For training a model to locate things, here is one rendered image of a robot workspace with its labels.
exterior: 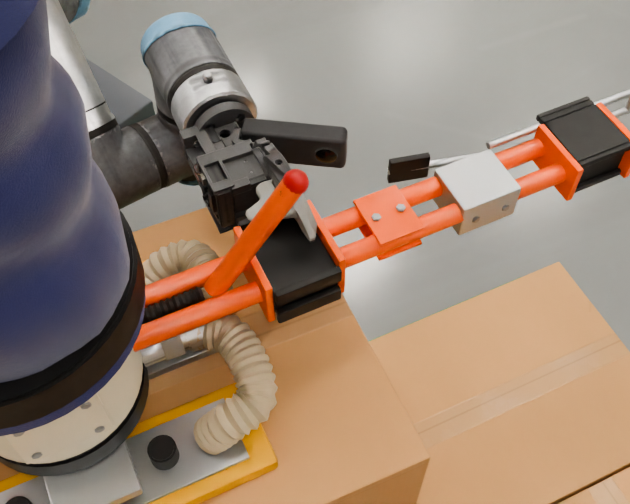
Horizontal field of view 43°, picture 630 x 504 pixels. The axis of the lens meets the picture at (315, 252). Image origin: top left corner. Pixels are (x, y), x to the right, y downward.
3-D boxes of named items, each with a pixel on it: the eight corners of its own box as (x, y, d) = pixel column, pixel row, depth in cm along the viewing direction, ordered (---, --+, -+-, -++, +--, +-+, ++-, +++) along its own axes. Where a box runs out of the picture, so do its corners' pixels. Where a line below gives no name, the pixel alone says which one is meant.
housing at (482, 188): (459, 239, 84) (465, 212, 80) (427, 193, 88) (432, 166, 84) (515, 216, 86) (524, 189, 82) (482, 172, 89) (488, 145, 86)
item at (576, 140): (566, 202, 86) (578, 171, 82) (527, 155, 90) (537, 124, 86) (629, 176, 88) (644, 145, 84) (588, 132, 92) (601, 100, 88)
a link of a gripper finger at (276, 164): (289, 219, 80) (258, 178, 86) (305, 213, 80) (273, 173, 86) (281, 180, 77) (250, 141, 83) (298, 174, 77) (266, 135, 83)
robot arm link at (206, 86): (246, 116, 97) (240, 54, 89) (262, 143, 94) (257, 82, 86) (176, 139, 95) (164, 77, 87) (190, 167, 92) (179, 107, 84)
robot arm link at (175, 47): (210, 59, 104) (205, -6, 96) (247, 122, 98) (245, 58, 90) (141, 77, 101) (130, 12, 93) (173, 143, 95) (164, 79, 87)
